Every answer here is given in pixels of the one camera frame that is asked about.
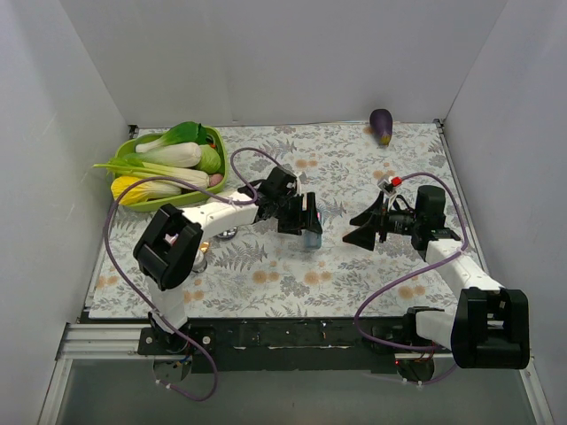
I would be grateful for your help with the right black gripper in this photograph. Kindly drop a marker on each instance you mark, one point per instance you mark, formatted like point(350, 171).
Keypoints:
point(382, 220)

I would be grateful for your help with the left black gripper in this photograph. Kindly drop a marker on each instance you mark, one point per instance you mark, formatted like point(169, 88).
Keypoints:
point(303, 212)

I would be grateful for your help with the blue rectangular pill box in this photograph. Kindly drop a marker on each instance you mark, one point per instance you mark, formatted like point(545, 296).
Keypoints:
point(312, 241)

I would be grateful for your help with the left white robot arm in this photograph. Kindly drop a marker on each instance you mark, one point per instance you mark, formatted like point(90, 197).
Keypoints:
point(168, 251)

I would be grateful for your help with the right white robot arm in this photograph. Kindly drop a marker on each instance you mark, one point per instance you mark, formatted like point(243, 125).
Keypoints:
point(490, 326)

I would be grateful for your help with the floral table mat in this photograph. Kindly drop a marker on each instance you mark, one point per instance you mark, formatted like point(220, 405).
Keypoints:
point(261, 273)

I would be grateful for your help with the dark blue round pill case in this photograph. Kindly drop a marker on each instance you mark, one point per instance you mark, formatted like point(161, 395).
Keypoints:
point(228, 234)

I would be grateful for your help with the pink radish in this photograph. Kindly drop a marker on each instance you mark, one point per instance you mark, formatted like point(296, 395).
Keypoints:
point(214, 179)

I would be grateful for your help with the light green cabbage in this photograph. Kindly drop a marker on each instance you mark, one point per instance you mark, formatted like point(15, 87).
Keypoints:
point(210, 160)

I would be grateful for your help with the green plastic basket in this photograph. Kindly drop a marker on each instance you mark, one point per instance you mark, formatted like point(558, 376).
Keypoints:
point(187, 197)

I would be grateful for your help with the white cap pill bottle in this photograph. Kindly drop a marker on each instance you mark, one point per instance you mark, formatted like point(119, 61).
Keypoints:
point(199, 263)

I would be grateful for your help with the purple eggplant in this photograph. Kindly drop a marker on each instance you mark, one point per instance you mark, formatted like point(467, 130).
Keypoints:
point(381, 123)

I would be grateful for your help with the green bok choy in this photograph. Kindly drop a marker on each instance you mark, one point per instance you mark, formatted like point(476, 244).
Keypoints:
point(186, 132)

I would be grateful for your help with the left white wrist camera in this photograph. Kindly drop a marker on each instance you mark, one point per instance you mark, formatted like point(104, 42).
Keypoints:
point(299, 181)

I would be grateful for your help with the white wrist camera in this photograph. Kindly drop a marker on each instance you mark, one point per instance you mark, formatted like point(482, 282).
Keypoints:
point(387, 183)
point(299, 181)

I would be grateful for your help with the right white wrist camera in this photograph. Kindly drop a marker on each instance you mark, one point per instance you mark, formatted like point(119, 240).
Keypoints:
point(387, 183)

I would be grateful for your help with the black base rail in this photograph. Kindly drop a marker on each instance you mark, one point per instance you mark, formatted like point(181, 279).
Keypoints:
point(283, 344)

